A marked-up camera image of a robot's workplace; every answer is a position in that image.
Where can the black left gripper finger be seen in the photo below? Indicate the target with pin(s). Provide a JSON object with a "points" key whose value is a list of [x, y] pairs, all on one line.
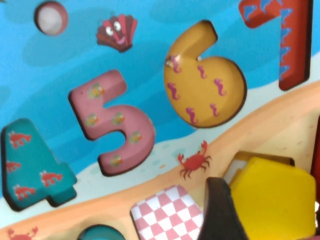
{"points": [[220, 215]]}

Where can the yellow pentagon piece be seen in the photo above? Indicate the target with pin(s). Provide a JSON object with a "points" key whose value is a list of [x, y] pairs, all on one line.
{"points": [[272, 200]]}

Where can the colourful wooden number puzzle board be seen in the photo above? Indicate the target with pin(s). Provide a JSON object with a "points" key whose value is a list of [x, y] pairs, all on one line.
{"points": [[62, 62]]}

